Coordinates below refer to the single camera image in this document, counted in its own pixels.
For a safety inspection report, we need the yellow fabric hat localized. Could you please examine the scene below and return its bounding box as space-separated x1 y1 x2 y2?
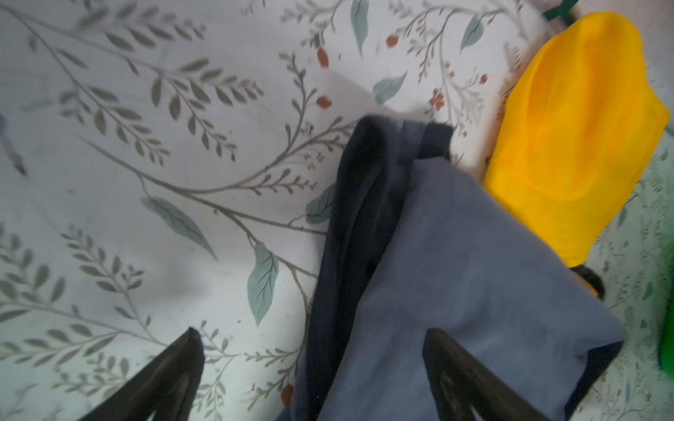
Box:
483 12 670 297

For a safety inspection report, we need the grey blue tank top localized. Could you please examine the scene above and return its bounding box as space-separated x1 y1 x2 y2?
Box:
281 115 627 420

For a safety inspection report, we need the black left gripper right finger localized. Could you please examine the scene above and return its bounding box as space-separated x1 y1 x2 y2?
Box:
422 328 547 420

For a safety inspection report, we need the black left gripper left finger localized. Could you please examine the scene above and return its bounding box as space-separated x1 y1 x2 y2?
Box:
82 328 205 421

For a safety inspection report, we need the green plastic basket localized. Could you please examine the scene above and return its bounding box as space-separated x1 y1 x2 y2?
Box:
658 300 674 379

